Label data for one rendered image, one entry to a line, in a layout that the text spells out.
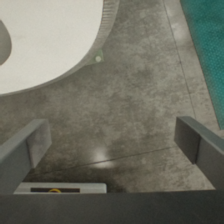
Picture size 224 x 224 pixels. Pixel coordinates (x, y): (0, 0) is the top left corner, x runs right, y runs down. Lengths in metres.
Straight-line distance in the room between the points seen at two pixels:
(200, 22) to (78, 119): 1.10
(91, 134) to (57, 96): 0.35
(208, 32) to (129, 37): 0.56
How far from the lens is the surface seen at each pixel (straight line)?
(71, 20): 0.54
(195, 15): 1.47
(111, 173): 1.12
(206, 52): 1.36
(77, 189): 1.02
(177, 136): 0.17
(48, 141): 0.17
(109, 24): 0.58
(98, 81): 1.15
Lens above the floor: 1.09
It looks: 83 degrees down
